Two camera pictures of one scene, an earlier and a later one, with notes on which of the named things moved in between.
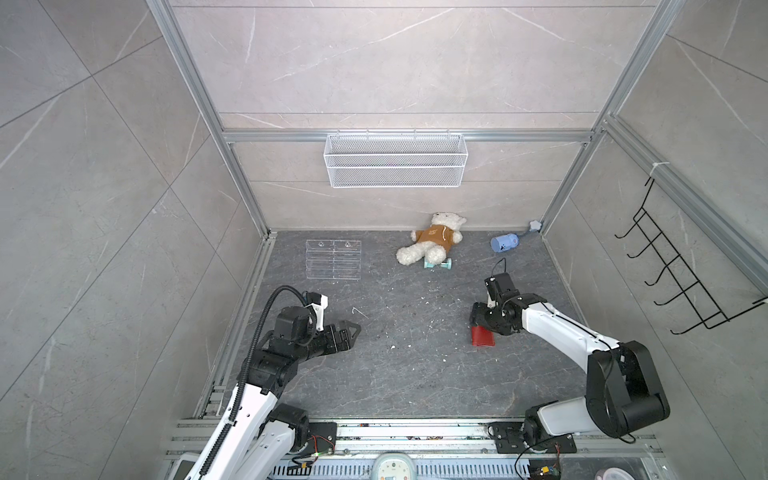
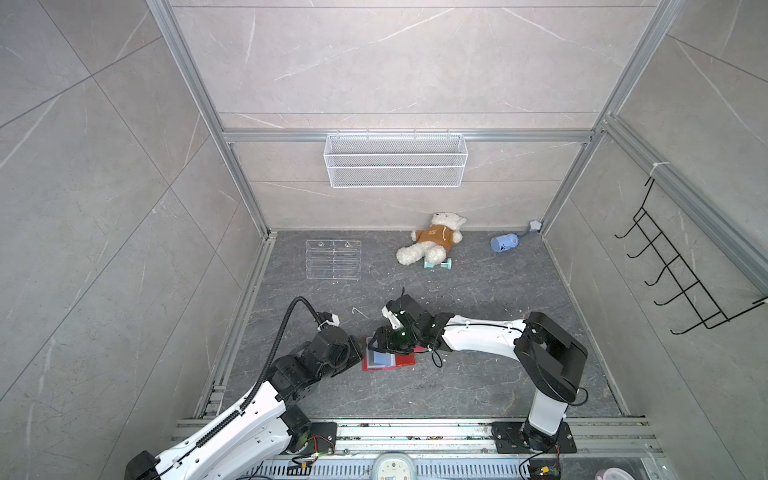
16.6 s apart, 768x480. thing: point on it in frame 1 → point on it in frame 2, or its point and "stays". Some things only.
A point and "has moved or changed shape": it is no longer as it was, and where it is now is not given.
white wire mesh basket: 395,161 stays
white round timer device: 393,466 stays
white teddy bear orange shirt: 434,242 stays
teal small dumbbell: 448,264 stays
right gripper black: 477,316 → 385,343
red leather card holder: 482,336 has moved or changed shape
